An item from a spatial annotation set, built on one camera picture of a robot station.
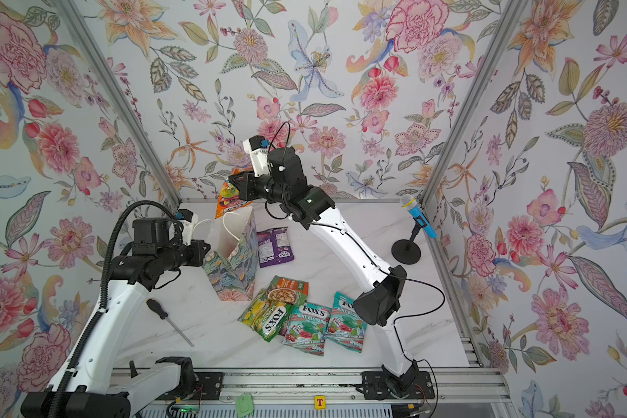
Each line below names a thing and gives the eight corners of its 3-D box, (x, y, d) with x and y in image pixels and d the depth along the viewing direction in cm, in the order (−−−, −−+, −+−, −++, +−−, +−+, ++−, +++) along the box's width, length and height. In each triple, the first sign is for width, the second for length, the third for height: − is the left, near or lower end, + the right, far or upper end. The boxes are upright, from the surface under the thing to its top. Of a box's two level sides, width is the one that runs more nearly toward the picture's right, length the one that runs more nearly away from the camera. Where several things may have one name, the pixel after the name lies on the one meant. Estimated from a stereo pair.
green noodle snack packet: (266, 303, 92) (264, 297, 88) (274, 281, 98) (272, 274, 94) (303, 311, 91) (303, 305, 87) (309, 288, 96) (309, 282, 92)
